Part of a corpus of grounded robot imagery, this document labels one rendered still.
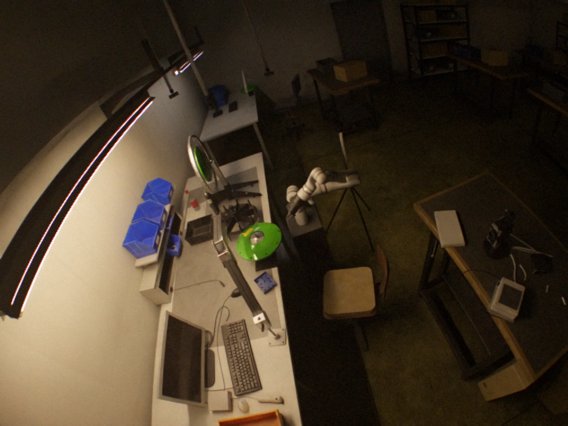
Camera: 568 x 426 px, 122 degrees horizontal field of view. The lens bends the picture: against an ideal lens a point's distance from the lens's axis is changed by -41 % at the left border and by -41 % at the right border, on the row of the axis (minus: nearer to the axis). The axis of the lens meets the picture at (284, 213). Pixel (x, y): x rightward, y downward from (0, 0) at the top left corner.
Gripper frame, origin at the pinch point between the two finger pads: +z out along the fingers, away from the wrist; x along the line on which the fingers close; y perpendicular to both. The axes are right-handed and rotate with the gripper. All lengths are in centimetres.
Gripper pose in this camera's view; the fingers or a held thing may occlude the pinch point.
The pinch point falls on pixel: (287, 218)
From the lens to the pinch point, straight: 168.2
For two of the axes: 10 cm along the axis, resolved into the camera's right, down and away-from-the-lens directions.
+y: -7.6, -3.4, -5.5
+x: 2.6, 6.2, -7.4
